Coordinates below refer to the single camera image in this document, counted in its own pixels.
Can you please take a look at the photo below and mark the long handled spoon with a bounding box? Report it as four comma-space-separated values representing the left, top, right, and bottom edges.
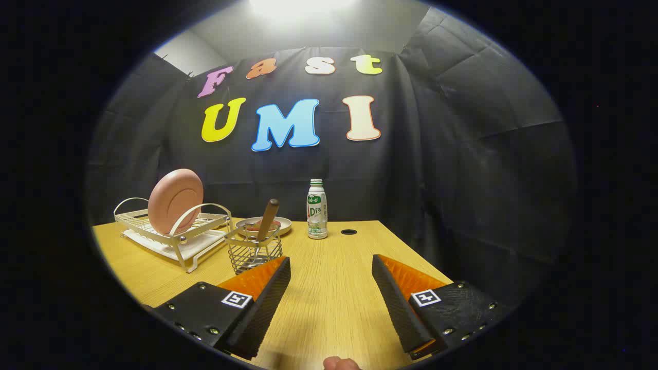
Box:
256, 198, 280, 242

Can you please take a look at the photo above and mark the pink plate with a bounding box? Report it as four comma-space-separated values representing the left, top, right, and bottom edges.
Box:
148, 169, 204, 236

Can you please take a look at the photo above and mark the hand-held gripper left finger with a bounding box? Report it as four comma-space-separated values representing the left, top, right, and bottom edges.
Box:
145, 256, 291, 360

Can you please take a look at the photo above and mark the white wire dish rack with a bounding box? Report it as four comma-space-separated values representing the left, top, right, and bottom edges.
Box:
114, 197, 233, 273

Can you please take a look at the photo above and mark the white drip tray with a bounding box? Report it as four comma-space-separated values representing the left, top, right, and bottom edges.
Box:
122, 228, 227, 262

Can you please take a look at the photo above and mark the black backdrop cloth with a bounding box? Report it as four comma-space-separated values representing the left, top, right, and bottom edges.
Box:
85, 8, 579, 309

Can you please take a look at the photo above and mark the beige plate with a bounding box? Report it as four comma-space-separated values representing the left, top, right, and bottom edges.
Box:
235, 216, 293, 237

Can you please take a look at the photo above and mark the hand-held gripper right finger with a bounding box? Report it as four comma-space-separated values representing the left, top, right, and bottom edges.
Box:
371, 254, 507, 360

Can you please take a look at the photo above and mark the white green-capped drink bottle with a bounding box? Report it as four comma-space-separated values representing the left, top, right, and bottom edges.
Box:
307, 179, 328, 240

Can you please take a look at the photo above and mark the metal wire basket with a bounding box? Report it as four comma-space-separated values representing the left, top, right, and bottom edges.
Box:
225, 224, 283, 275

